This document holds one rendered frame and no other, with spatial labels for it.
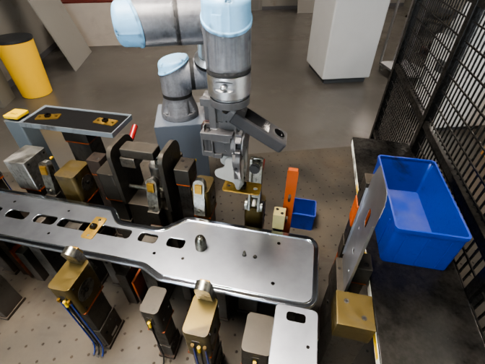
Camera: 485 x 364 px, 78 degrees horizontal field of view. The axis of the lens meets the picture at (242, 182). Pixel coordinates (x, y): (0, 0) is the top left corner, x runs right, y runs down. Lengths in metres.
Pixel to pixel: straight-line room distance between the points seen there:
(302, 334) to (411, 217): 0.49
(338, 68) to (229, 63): 4.09
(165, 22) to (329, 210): 1.10
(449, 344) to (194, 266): 0.60
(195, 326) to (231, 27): 0.58
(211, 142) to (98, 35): 6.12
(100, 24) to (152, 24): 5.99
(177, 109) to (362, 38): 3.60
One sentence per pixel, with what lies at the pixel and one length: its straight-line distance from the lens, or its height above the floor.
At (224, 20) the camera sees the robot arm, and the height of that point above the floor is 1.59.
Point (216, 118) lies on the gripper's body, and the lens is 0.56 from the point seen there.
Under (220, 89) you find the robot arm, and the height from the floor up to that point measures 1.49.
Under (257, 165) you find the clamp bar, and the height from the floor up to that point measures 1.22.
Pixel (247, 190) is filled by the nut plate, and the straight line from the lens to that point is 0.65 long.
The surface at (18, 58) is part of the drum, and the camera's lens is 4.65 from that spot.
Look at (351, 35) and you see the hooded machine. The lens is 4.46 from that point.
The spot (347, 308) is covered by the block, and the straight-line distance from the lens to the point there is 0.74.
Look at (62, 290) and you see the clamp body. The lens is 0.85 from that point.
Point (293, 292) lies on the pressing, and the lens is 0.80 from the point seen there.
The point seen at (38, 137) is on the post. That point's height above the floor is 1.05.
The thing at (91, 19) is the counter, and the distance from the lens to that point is 6.59.
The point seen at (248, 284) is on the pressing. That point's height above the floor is 1.00.
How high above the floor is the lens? 1.69
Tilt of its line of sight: 41 degrees down
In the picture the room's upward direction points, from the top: straight up
